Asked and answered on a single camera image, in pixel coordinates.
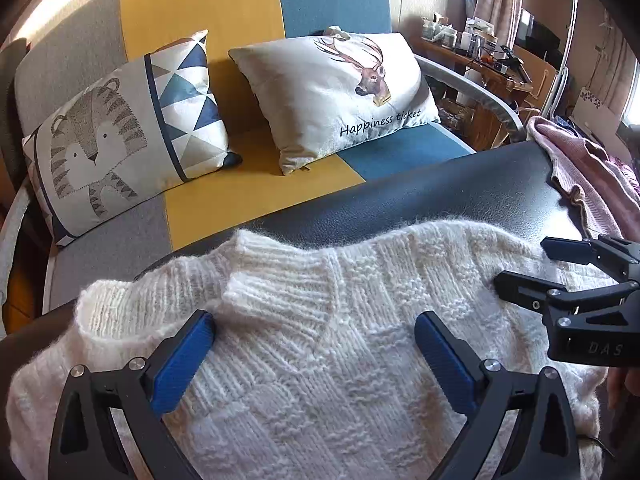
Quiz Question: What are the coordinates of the black handheld tool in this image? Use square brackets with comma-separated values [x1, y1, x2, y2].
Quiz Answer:
[495, 47, 531, 81]

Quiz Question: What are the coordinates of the grey yellow blue sofa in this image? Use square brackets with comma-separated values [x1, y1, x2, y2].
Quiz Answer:
[0, 0, 523, 331]

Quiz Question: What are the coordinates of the white knit sweater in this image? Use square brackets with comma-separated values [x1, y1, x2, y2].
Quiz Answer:
[7, 217, 608, 480]

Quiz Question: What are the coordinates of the wooden side table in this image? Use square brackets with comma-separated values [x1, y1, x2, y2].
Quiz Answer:
[417, 37, 536, 136]

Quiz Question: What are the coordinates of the brown bag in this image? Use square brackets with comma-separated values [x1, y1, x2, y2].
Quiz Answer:
[437, 95, 478, 133]

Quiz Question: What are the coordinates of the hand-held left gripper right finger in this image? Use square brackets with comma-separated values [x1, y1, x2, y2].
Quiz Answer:
[414, 311, 583, 480]

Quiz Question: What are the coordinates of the person's right hand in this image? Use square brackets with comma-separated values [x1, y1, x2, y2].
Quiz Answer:
[606, 366, 632, 411]

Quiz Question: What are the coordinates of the group of small jars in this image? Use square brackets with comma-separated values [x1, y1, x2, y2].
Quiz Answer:
[421, 12, 461, 46]

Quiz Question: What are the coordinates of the pink knit sweater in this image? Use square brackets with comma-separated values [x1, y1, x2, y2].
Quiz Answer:
[527, 115, 640, 241]

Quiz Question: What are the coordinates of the white panel with flower stickers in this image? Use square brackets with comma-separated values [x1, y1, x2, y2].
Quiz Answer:
[570, 87, 626, 136]

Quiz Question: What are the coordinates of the deer print cushion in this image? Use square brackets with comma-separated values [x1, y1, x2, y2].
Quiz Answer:
[228, 26, 441, 176]

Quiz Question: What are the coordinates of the black cable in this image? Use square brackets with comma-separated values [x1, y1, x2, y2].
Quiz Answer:
[577, 432, 618, 461]

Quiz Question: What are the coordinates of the clear plastic container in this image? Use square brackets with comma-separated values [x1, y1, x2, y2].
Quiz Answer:
[462, 17, 501, 56]

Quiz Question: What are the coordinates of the tiger print cushion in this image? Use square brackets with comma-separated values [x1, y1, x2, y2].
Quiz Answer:
[22, 30, 243, 248]

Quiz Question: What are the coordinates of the white metal stand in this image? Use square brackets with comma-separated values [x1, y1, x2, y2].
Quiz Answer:
[542, 0, 581, 116]

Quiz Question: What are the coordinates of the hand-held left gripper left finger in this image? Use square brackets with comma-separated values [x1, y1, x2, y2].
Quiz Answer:
[47, 310, 217, 480]

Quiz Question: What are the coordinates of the black television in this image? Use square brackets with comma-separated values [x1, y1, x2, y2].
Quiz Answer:
[517, 7, 561, 53]

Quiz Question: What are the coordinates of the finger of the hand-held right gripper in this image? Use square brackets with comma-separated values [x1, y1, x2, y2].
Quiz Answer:
[494, 271, 627, 314]
[541, 234, 640, 282]

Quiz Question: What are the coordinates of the wooden folding table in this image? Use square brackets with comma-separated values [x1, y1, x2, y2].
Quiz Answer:
[515, 45, 558, 111]

